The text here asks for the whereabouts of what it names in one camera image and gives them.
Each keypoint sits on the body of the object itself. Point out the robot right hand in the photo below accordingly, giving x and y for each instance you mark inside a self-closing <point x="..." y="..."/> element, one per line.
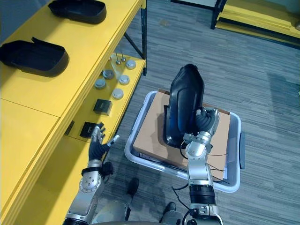
<point x="205" y="122"/>

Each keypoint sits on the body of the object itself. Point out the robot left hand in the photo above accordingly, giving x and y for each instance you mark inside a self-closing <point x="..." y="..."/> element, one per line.
<point x="97" y="150"/>

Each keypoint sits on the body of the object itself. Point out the black plastic housing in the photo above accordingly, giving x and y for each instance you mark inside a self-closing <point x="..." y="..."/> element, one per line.
<point x="35" y="58"/>
<point x="185" y="98"/>
<point x="77" y="10"/>

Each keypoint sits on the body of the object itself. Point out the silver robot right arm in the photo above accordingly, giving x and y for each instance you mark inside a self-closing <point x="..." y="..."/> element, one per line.
<point x="199" y="171"/>

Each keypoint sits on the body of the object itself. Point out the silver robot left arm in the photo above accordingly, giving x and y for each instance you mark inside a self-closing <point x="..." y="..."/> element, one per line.
<point x="89" y="187"/>

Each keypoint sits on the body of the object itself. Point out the yellow shelf rack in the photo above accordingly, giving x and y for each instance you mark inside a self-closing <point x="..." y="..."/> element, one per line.
<point x="42" y="93"/>
<point x="257" y="16"/>

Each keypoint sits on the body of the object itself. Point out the small black box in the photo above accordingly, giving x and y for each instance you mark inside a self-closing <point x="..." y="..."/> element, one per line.
<point x="87" y="129"/>
<point x="103" y="106"/>

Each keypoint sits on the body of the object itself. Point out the clear plastic bin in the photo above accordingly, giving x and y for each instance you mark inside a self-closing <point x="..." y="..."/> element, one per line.
<point x="234" y="145"/>

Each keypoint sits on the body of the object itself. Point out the dark robot left foot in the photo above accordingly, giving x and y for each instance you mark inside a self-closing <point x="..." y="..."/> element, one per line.
<point x="132" y="186"/>

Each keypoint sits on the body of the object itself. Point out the brown cardboard sheet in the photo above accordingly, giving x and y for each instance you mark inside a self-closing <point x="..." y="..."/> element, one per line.
<point x="152" y="122"/>

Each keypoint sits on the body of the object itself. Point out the round metal disc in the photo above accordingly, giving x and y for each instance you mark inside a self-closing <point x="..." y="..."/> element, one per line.
<point x="130" y="64"/>
<point x="108" y="74"/>
<point x="117" y="93"/>
<point x="124" y="79"/>
<point x="100" y="83"/>

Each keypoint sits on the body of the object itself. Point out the silver robot left leg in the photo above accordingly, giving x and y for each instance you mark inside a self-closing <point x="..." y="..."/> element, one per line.
<point x="112" y="211"/>

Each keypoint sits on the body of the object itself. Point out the silver robot leg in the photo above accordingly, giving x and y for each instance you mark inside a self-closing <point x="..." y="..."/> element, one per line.
<point x="112" y="211"/>
<point x="172" y="218"/>

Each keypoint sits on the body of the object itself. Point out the metal valve pin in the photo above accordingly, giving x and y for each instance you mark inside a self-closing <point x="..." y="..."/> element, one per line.
<point x="123" y="58"/>
<point x="117" y="59"/>

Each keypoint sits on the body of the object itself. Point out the silver robot right leg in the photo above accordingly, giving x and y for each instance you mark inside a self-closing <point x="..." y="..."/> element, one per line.
<point x="172" y="218"/>

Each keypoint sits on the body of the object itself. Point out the dark steel shelf post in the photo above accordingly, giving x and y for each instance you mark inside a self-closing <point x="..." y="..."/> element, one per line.
<point x="143" y="35"/>

